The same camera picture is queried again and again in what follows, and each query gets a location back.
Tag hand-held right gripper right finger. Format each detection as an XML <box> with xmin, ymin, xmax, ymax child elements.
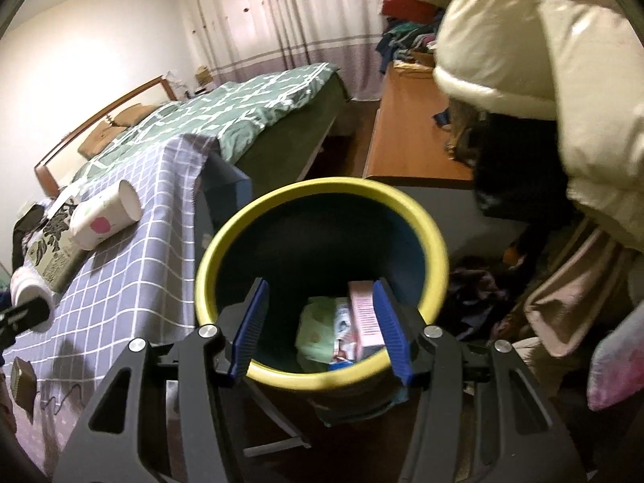
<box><xmin>373</xmin><ymin>278</ymin><xmax>587</xmax><ymax>483</ymax></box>

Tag green plastic bag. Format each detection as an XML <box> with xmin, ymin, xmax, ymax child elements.
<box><xmin>296</xmin><ymin>296</ymin><xmax>353</xmax><ymax>365</ymax></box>

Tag black garment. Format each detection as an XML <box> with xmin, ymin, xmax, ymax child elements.
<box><xmin>473</xmin><ymin>111</ymin><xmax>574</xmax><ymax>222</ymax></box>

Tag yellow-rimmed blue bin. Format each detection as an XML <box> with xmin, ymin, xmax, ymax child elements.
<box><xmin>194</xmin><ymin>177</ymin><xmax>450</xmax><ymax>413</ymax></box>

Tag pink floral cloth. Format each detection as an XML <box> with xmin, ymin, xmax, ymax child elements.
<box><xmin>586</xmin><ymin>312</ymin><xmax>644</xmax><ymax>412</ymax></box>

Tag leaf print carton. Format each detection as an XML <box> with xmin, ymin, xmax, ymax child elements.
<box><xmin>25</xmin><ymin>195</ymin><xmax>90</xmax><ymax>293</ymax></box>

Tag wooden cabinet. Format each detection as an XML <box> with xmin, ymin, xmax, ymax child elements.
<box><xmin>363</xmin><ymin>63</ymin><xmax>476</xmax><ymax>187</ymax></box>

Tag cream puffer jacket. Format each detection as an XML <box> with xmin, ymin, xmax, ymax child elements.
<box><xmin>431</xmin><ymin>0</ymin><xmax>644</xmax><ymax>252</ymax></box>

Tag dark clothes pile on nightstand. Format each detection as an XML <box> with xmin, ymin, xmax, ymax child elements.
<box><xmin>11</xmin><ymin>201</ymin><xmax>51</xmax><ymax>267</ymax></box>

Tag brown pillow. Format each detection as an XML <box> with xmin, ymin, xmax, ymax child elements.
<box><xmin>113</xmin><ymin>103</ymin><xmax>159</xmax><ymax>126</ymax></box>
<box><xmin>78</xmin><ymin>123</ymin><xmax>124</xmax><ymax>158</ymax></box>

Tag pink beige curtain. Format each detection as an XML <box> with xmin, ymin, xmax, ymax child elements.
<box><xmin>171</xmin><ymin>0</ymin><xmax>388</xmax><ymax>101</ymax></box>

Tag dark clothes on floor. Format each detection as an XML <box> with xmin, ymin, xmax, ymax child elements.
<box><xmin>445</xmin><ymin>254</ymin><xmax>526</xmax><ymax>343</ymax></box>

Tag blue checked tablecloth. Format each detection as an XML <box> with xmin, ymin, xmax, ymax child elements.
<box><xmin>0</xmin><ymin>133</ymin><xmax>219</xmax><ymax>413</ymax></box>

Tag clothes pile on cabinet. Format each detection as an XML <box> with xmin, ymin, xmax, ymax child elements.
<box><xmin>376</xmin><ymin>17</ymin><xmax>444</xmax><ymax>68</ymax></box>

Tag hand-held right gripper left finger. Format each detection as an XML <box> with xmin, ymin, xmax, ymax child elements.
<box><xmin>53</xmin><ymin>278</ymin><xmax>270</xmax><ymax>483</ymax></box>

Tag white paper cup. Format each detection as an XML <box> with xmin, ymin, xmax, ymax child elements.
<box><xmin>70</xmin><ymin>180</ymin><xmax>142</xmax><ymax>251</ymax></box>

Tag beige cloth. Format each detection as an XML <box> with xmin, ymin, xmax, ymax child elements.
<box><xmin>523</xmin><ymin>219</ymin><xmax>637</xmax><ymax>398</ymax></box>

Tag dark brown box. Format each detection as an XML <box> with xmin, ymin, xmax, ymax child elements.
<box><xmin>10</xmin><ymin>357</ymin><xmax>37</xmax><ymax>411</ymax></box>

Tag wooden bed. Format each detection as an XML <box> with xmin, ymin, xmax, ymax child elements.
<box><xmin>34</xmin><ymin>63</ymin><xmax>353</xmax><ymax>197</ymax></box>

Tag pink box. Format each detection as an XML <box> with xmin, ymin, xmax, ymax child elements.
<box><xmin>349</xmin><ymin>282</ymin><xmax>390</xmax><ymax>352</ymax></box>

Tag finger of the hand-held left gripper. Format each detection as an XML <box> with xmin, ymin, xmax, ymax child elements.
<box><xmin>0</xmin><ymin>298</ymin><xmax>54</xmax><ymax>348</ymax></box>

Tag green checked duvet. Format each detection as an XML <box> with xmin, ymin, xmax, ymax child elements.
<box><xmin>70</xmin><ymin>63</ymin><xmax>340</xmax><ymax>182</ymax></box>

